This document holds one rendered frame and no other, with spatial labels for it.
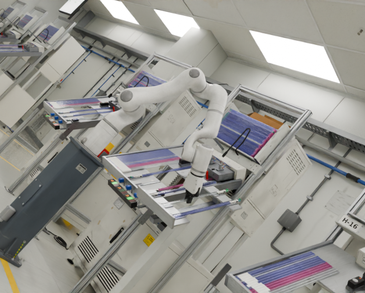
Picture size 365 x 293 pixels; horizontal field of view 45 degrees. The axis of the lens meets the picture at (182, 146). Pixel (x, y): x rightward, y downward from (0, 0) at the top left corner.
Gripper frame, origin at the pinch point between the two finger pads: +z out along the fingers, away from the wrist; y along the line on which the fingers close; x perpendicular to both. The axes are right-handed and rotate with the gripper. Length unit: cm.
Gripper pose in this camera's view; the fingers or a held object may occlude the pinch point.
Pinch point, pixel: (188, 199)
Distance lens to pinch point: 242.5
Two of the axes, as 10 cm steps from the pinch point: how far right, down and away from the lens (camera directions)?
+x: 7.5, 0.5, 6.6
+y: 5.9, 4.1, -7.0
